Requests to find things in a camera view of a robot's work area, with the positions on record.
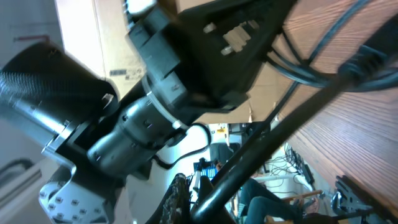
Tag brown cardboard back panel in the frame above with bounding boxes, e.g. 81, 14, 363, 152
55, 0, 280, 124

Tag black usb cables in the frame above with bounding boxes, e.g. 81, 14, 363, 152
189, 0, 398, 223

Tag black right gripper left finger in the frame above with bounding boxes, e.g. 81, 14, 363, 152
146, 173, 191, 224

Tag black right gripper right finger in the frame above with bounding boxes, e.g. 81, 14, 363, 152
192, 176, 236, 224

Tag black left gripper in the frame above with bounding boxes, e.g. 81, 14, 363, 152
126, 0, 295, 124

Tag seated person in jeans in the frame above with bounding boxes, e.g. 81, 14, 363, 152
240, 172, 318, 223

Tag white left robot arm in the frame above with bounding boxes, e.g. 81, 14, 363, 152
1, 1, 295, 223

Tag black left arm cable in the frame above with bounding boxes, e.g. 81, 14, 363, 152
152, 123, 213, 170

